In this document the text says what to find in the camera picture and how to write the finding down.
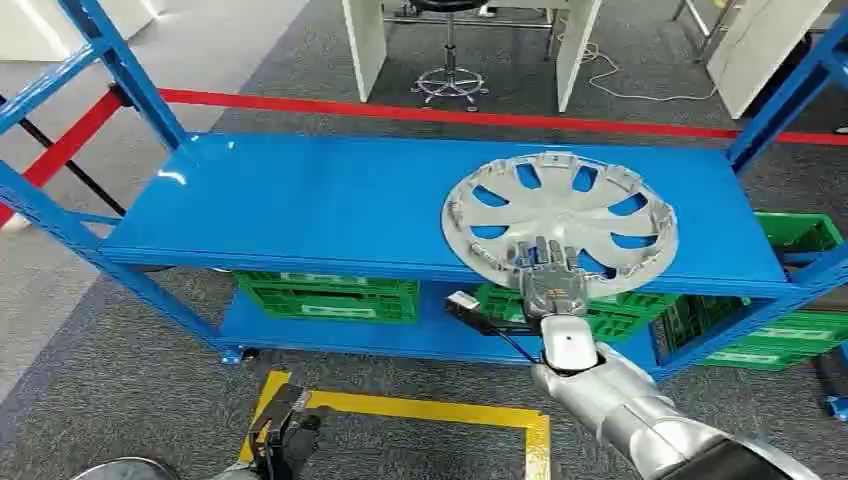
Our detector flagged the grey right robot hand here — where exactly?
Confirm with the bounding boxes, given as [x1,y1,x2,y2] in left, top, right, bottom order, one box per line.
[506,235,591,320]

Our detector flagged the dark left robot hand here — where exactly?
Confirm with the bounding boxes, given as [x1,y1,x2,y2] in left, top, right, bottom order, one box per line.
[248,384,323,480]

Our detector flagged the silver plastic wheel hubcap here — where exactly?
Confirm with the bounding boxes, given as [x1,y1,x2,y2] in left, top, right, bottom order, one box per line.
[440,151,680,301]

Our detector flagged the green plastic crate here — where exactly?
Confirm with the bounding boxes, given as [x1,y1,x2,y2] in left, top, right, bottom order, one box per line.
[753,211,846,257]
[234,270,421,326]
[698,311,848,372]
[473,283,681,344]
[652,294,751,354]

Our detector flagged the long red barrier belt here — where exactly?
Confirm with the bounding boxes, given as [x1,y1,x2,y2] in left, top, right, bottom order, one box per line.
[158,87,848,148]

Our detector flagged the blue metal shelf rack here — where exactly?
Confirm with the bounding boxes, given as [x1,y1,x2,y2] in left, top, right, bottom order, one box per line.
[0,0,848,423]

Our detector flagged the black stool with chrome base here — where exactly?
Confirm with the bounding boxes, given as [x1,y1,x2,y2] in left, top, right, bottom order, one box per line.
[409,0,492,113]

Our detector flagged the white desk with panel legs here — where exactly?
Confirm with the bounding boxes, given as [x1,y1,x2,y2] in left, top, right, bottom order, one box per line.
[341,0,603,113]

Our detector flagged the white slanted panel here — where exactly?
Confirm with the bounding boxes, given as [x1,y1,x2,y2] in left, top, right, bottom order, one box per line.
[705,0,833,121]

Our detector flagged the thin black rod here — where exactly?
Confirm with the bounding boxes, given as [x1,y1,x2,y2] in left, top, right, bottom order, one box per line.
[0,94,128,218]

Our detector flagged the short red barrier belt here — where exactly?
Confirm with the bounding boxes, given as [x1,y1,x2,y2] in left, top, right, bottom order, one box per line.
[0,89,127,228]

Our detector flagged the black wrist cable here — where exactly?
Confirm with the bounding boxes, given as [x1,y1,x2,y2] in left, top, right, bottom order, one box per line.
[491,325,543,366]

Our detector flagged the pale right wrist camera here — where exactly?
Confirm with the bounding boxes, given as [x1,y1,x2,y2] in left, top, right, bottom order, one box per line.
[445,290,482,313]

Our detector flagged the white floor cable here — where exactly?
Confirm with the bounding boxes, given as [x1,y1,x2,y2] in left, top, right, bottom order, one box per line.
[581,38,721,105]

